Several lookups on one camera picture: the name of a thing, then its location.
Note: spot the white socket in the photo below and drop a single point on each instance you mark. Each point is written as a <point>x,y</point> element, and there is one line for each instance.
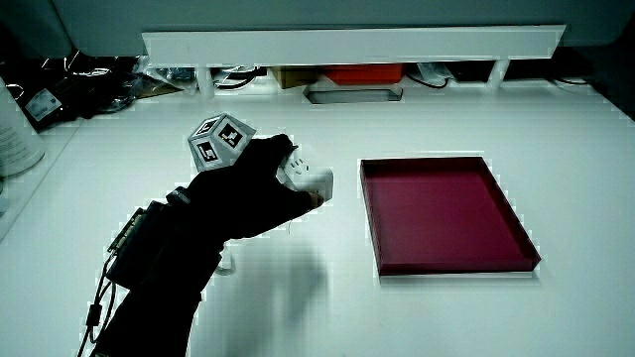
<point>311,176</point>

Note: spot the flat grey tray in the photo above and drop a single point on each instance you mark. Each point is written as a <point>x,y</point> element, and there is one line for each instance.
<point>354,95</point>

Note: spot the white cylindrical container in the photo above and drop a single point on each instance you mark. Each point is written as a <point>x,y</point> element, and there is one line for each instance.
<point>15,139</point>

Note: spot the black wrist sensor box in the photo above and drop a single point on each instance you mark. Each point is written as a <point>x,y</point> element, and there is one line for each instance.
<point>130,248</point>

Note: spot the dark red square tray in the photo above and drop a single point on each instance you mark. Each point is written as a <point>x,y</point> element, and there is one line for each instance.
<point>441,218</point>

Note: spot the person's left forearm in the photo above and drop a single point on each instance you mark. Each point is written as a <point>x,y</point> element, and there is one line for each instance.
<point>164,297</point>

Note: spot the orange box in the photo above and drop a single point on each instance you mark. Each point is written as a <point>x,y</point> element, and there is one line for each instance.
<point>364,73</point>

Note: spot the brown cardboard box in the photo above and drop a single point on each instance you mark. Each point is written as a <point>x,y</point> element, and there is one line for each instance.
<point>292,77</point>

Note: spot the clear plastic bag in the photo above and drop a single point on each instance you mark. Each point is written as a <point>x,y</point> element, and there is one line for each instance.
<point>434,72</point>

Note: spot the pile of black bags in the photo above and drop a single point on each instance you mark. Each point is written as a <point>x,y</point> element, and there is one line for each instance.
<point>84,84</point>

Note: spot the person's left hand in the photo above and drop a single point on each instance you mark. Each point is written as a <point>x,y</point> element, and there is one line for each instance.
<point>238,198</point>

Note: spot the white shelf riser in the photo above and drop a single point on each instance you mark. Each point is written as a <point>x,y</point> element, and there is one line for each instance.
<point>347,44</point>

